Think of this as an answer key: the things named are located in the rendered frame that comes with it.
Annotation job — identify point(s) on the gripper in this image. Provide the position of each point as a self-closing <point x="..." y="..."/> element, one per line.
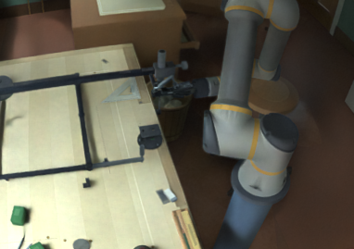
<point x="184" y="89"/>

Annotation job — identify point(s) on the silver ruling pen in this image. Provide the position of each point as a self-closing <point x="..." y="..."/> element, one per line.
<point x="163" y="82"/>

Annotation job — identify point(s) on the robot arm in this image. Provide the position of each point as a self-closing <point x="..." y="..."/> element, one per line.
<point x="234" y="61"/>

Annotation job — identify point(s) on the grey pen holder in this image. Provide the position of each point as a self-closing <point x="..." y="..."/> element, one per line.
<point x="162" y="67"/>

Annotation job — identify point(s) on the blue pen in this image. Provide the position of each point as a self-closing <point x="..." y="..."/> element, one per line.
<point x="21" y="240"/>

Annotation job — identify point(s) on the clear set square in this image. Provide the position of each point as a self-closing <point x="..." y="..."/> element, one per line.
<point x="136" y="93"/>

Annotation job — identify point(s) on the brown wicker waste basket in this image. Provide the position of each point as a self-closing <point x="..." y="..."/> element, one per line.
<point x="174" y="117"/>

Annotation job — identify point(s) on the grey clamp knob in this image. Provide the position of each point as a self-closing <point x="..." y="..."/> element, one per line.
<point x="184" y="65"/>

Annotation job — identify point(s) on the brown wooden cabinet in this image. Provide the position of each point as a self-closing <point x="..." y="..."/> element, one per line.
<point x="129" y="27"/>

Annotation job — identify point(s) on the white eraser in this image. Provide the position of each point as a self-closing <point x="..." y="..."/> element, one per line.
<point x="170" y="195"/>

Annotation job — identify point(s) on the small grey plate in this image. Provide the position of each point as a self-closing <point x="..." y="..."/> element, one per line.
<point x="161" y="197"/>

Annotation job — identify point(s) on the round wooden stool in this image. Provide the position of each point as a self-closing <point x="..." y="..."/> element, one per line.
<point x="271" y="97"/>

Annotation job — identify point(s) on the cream drawing sheet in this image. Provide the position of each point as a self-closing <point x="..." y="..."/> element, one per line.
<point x="55" y="132"/>

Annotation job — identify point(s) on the small black angled block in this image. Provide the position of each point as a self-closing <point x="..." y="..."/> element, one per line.
<point x="87" y="183"/>

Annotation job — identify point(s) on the tan book stack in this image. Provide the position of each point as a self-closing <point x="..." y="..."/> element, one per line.
<point x="187" y="231"/>

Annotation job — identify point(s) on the dark round tin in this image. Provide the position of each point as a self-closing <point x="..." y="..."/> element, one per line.
<point x="142" y="247"/>

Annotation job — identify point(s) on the dark grey round weight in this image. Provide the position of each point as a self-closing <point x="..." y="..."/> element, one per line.
<point x="4" y="87"/>

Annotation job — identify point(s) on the grey round disc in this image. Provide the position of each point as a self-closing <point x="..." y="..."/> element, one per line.
<point x="81" y="244"/>

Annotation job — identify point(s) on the brown panelled door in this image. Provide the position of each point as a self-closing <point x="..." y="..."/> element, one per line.
<point x="321" y="2"/>

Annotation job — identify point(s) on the green block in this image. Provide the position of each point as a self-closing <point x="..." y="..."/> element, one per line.
<point x="18" y="215"/>

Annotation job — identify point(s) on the small green box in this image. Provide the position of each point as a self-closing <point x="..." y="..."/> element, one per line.
<point x="37" y="246"/>

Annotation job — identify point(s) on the dark grey pivot mount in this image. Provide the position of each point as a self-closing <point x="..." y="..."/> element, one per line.
<point x="150" y="136"/>

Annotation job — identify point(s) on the dark pantograph bar frame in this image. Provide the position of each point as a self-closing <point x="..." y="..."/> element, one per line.
<point x="78" y="107"/>

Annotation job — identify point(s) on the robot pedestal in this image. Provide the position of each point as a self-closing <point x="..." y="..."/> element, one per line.
<point x="244" y="218"/>

